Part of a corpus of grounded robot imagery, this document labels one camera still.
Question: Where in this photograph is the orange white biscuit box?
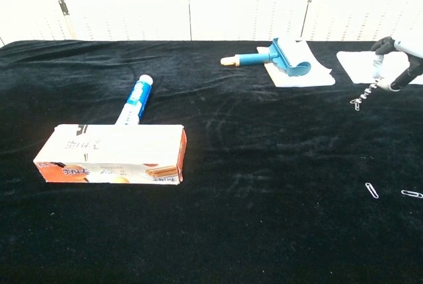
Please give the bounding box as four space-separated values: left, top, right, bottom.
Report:
33 124 188 185

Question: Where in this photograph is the silver magnetic bead chain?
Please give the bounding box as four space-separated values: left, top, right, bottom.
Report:
358 79 383 100

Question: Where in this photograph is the white paper sheet right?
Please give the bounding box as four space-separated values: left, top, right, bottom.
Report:
336 50 423 85

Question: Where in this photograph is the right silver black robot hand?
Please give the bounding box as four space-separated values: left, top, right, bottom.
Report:
369 36 423 93

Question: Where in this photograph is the black velvet tablecloth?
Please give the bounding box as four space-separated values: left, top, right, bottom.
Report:
0 39 423 284

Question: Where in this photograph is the blue white toothpaste tube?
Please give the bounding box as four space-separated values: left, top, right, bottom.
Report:
114 74 155 126

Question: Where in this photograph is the blue lint roller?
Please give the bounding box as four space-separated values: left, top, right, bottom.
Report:
220 37 312 77

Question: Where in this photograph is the white paper sheet pad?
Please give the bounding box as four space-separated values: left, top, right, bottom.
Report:
256 40 336 88

